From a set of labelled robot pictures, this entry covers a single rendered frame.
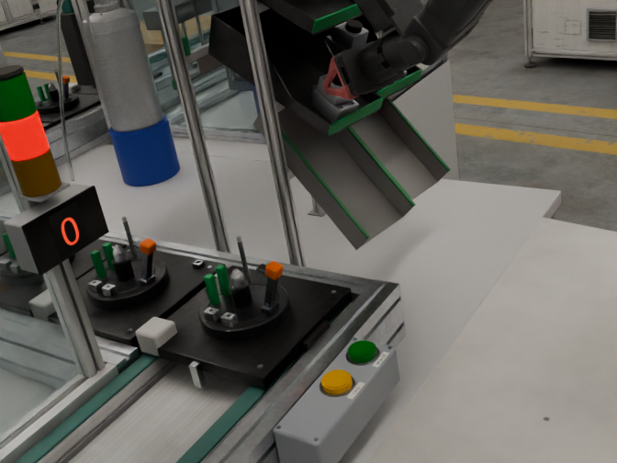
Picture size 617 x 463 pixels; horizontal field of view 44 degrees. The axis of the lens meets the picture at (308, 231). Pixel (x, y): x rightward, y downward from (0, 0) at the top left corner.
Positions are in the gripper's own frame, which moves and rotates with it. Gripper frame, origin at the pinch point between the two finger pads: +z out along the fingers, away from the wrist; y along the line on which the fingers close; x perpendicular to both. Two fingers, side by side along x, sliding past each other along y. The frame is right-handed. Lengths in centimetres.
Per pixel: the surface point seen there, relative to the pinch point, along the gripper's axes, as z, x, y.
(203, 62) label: 23.5, -13.8, 7.1
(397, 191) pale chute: 7.3, 19.9, -9.1
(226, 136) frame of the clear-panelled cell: 101, -7, -37
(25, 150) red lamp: 0.7, -4.9, 49.2
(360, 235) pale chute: 5.7, 23.7, 3.1
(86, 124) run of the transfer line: 133, -28, -13
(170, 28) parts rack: 17.0, -19.4, 14.3
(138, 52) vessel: 80, -32, -11
